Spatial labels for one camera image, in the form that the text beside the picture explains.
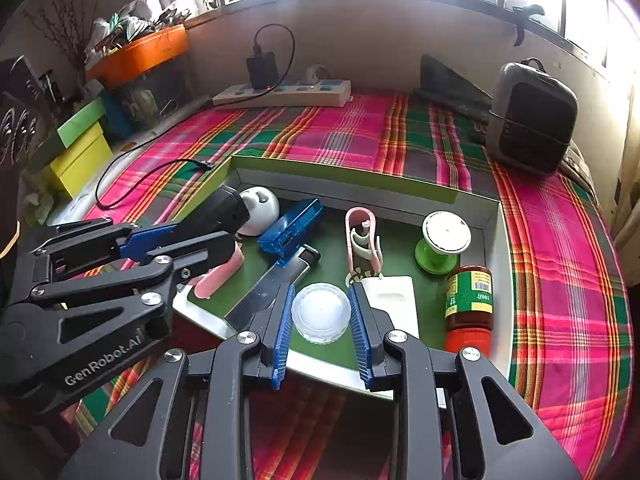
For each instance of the grey portable speaker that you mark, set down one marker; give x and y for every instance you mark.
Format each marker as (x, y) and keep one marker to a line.
(531, 119)

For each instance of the plaid pink green tablecloth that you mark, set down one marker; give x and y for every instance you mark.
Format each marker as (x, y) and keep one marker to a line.
(573, 341)

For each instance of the clear round plastic container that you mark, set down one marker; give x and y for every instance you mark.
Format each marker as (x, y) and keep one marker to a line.
(321, 313)

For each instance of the black charger adapter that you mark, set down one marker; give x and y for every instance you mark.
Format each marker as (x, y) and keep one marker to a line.
(263, 71)

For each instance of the white round panda toy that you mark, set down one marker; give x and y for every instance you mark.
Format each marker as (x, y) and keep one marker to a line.
(264, 209)

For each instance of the yellow green storage box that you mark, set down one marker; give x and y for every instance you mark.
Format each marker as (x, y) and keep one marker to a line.
(74, 152)

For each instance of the white power strip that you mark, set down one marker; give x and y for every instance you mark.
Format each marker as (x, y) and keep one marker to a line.
(326, 92)

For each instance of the pink white clip holder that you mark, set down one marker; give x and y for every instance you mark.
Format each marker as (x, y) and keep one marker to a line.
(361, 239)

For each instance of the black knife sheath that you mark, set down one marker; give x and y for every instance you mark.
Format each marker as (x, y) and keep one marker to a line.
(261, 296)

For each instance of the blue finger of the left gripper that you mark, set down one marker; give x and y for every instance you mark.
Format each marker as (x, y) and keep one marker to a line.
(195, 256)
(139, 241)

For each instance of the green white thread spool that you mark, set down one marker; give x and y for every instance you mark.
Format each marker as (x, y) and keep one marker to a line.
(445, 236)

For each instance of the orange plastic tray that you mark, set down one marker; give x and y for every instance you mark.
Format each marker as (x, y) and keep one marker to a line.
(129, 62)

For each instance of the red sauce bottle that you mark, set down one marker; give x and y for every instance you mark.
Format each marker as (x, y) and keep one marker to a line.
(469, 309)

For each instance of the blue digital clock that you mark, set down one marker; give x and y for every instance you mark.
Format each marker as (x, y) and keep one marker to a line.
(285, 236)

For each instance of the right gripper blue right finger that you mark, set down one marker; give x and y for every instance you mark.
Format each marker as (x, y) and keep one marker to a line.
(369, 327)

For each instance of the green shallow cardboard box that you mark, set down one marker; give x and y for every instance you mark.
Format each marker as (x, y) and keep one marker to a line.
(400, 206)

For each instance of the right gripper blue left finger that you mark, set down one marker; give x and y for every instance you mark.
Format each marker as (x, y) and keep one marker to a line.
(276, 339)

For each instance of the white rectangular card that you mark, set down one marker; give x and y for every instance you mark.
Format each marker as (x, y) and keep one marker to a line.
(395, 296)

